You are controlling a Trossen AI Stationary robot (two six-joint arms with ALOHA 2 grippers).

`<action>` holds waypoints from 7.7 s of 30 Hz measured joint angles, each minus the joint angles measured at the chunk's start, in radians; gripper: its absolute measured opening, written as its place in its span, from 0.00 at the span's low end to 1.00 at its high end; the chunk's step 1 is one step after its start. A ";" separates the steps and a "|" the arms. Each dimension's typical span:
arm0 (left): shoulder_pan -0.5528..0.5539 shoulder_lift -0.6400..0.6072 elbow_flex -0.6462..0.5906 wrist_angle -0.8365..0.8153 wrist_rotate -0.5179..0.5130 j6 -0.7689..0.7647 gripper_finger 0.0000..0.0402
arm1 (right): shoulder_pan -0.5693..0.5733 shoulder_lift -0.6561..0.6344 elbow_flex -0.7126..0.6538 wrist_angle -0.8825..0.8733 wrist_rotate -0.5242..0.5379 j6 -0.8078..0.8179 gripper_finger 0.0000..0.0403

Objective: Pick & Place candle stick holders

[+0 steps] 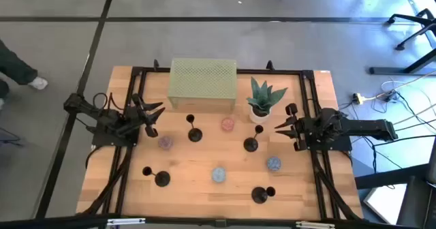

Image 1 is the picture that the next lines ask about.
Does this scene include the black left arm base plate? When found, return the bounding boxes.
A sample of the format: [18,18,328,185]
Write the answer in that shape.
[91,125,140,147]

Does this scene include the black aluminium table frame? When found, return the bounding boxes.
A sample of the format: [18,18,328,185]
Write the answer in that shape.
[102,66,362,222]

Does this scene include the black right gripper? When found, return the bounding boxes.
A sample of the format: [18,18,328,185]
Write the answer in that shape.
[274,102,316,152]

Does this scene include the black floor cables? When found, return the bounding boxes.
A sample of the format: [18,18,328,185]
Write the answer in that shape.
[350,92,436,191]

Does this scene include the person's shoe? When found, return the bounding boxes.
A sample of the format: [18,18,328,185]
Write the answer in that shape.
[27,76,49,91]

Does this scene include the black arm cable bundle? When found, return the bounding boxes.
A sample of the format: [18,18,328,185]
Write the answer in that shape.
[80,145,134,216]
[311,150,364,222]

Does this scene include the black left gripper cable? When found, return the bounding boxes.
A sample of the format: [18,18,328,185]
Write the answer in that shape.
[92,91,116,111]

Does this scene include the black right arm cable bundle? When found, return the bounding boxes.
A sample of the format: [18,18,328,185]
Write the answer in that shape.
[311,150,364,222]

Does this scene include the purple patterned round tin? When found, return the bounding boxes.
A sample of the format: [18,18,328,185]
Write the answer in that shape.
[157,135,174,151]

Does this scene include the silver crossbeam bracket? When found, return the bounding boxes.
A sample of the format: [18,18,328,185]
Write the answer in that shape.
[106,217,146,226]
[295,221,337,229]

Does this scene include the black office chair base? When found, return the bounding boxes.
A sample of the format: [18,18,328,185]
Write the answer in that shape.
[386,8,436,51]

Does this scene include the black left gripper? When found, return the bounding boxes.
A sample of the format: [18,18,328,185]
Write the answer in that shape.
[123,93,166,138]

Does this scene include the light power cord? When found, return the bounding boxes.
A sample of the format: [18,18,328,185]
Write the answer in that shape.
[362,74,436,104]

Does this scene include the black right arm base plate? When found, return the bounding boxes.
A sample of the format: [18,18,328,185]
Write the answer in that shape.
[304,125,353,152]

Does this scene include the black left arm cable bundle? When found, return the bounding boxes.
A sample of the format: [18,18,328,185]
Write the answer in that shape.
[80,145,134,216]

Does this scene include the white flat panel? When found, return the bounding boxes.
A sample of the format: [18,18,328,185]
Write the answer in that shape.
[362,183,409,225]

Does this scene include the black desk foot beam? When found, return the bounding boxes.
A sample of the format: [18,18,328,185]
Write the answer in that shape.
[369,48,436,76]

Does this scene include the green plant in white pot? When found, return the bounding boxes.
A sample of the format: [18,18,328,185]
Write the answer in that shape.
[245,76,289,125]

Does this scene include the pink patterned round tin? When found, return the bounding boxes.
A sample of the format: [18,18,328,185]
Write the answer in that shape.
[220,117,236,132]

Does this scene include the dark grey cabinet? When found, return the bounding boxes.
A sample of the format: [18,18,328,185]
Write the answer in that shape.
[396,175,436,229]

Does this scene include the black rig crossbeam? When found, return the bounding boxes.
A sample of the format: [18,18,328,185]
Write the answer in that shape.
[0,214,436,229]

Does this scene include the dark blue patterned round tin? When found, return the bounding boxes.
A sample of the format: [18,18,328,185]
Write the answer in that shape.
[266,155,283,172]

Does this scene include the dark furniture beam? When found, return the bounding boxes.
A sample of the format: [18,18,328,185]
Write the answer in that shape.
[354,163,431,190]

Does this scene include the light blue patterned round tin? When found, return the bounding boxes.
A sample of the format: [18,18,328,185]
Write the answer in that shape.
[211,167,228,184]

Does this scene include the black candle stick holder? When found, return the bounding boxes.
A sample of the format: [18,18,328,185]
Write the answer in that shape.
[142,166,171,188]
[185,114,204,143]
[243,124,264,153]
[251,185,277,204]

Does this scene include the grey chair base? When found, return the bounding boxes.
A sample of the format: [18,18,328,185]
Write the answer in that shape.
[0,126,25,148]

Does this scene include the green perforated metal shelf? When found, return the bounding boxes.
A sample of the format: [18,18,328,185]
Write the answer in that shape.
[166,57,238,110]

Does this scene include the person's leg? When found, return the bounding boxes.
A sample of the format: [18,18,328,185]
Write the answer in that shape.
[0,40,38,86]
[0,80,10,100]

